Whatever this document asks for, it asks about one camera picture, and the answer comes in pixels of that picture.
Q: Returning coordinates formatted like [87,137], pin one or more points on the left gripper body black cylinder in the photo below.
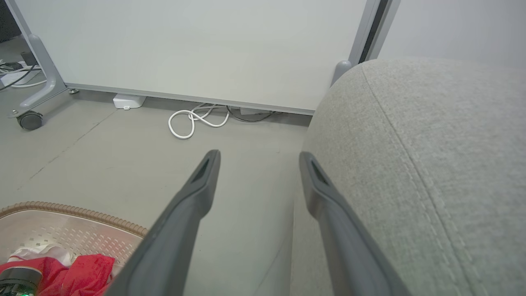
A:
[16,277]

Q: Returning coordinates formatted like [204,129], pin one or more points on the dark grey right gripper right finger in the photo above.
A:
[349,246]

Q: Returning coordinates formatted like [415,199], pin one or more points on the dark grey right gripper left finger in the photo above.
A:
[176,230]

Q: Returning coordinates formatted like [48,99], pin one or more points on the red and white shirt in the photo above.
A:
[88,275]

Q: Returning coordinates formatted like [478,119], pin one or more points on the cream perforated laundry basket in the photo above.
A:
[65,230]

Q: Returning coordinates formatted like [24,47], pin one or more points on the grey fabric sofa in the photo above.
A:
[431,164]

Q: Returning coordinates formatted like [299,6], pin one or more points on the white power adapter box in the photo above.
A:
[128,100]

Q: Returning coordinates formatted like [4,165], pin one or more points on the grey caster wheel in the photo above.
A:
[31,120]

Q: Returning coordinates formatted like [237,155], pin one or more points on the white power strip with plugs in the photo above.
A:
[18,77]

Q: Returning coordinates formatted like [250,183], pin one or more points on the black plug adapter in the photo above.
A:
[28,58]

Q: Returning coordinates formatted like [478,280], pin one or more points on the white partition panel grey frame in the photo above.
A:
[197,45]

